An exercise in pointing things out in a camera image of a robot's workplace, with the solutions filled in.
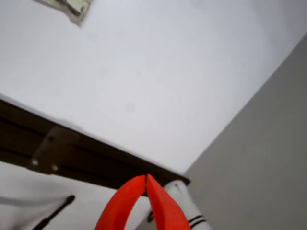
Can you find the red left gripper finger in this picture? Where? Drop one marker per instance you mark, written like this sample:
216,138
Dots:
115,210

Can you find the dark metal corner bracket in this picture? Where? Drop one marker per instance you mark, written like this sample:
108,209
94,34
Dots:
55,148

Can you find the black camera tripod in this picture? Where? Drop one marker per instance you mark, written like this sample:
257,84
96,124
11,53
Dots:
68,200

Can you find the black aluminium table rail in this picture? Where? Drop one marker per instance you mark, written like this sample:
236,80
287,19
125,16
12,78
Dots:
96,163

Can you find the green sunflower seed snack packet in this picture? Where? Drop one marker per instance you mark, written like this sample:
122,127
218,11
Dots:
76,9

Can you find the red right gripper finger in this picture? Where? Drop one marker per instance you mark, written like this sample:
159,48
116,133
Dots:
168,213

